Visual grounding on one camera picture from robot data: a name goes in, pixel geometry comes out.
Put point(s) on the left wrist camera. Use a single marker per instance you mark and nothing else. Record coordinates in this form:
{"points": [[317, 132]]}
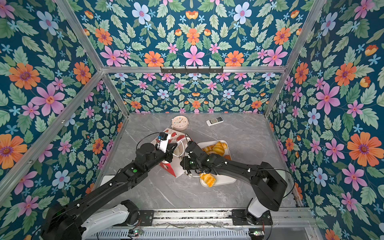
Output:
{"points": [[162, 142]]}

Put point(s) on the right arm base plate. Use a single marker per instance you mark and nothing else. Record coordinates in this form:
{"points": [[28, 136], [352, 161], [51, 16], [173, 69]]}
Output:
{"points": [[242, 217]]}

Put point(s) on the pale yellow croissant bread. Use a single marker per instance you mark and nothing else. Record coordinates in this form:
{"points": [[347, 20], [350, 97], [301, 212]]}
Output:
{"points": [[219, 149]]}

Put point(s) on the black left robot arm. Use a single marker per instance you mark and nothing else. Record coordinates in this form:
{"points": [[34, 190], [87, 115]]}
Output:
{"points": [[67, 222]]}

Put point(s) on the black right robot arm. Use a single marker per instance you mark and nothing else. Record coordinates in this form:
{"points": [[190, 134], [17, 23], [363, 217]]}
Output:
{"points": [[268, 185]]}

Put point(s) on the white rectangular tray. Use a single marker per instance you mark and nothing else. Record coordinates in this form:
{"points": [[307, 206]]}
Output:
{"points": [[222, 179]]}

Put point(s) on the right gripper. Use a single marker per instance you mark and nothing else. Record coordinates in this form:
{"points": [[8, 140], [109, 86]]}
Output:
{"points": [[185, 161]]}

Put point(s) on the orange swirl fake bread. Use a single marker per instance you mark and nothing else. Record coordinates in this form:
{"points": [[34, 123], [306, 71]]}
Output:
{"points": [[208, 180]]}

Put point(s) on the black hook rail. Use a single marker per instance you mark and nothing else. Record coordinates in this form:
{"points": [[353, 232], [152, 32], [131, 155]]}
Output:
{"points": [[192, 70]]}

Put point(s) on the white box on table edge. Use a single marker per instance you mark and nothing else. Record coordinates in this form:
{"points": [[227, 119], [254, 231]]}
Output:
{"points": [[106, 179]]}

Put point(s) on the long yellow fake bread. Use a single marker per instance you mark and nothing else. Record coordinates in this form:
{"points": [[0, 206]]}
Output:
{"points": [[208, 148]]}

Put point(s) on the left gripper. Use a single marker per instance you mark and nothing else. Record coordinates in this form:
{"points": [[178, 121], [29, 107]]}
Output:
{"points": [[169, 152]]}

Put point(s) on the white remote control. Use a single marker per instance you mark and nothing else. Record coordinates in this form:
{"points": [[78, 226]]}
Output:
{"points": [[215, 121]]}

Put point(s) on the red white paper bag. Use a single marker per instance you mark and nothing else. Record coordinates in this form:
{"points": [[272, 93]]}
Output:
{"points": [[173, 166]]}

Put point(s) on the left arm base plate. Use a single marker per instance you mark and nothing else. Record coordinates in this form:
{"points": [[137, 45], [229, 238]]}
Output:
{"points": [[141, 217]]}

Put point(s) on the brown croissant fake bread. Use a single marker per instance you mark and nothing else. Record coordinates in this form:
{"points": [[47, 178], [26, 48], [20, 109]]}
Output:
{"points": [[228, 157]]}

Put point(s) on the pink round clock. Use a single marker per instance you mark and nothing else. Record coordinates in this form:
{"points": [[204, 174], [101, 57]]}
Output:
{"points": [[180, 123]]}

